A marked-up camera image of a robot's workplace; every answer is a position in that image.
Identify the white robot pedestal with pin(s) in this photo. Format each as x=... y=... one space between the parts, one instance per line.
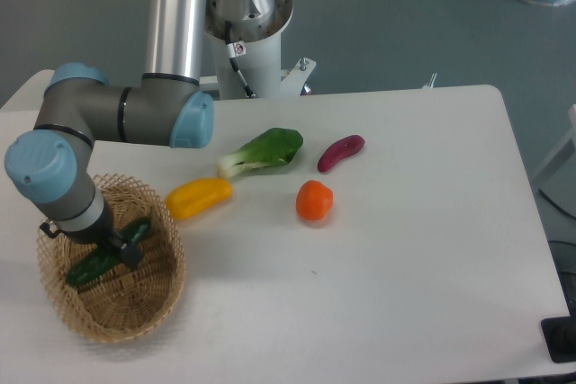
x=245 y=39

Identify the green bok choy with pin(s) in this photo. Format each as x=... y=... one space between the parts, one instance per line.
x=273 y=148

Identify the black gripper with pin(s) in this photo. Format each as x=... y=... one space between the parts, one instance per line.
x=99 y=232

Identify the woven wicker basket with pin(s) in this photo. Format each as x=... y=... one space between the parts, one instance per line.
x=121 y=304

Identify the black device at edge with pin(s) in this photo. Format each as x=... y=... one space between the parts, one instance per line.
x=559 y=335

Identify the dark green cucumber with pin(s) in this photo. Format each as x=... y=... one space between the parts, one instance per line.
x=98 y=262

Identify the white chair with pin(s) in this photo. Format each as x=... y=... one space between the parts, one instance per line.
x=29 y=96

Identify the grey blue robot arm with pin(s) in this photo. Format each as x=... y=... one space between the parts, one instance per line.
x=48 y=165

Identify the yellow bell pepper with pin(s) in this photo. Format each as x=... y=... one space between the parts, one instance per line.
x=195 y=197

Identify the orange tomato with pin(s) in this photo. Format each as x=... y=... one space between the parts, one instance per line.
x=314 y=201

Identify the purple sweet potato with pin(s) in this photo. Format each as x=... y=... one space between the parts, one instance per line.
x=338 y=151

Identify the white table frame right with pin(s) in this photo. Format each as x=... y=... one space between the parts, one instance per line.
x=561 y=152

